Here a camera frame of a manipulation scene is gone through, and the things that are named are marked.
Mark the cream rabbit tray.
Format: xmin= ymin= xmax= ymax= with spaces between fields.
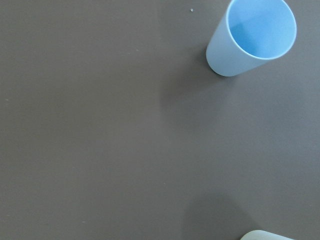
xmin=240 ymin=230 xmax=293 ymax=240

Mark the light blue cup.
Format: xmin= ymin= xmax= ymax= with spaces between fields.
xmin=205 ymin=0 xmax=297 ymax=77

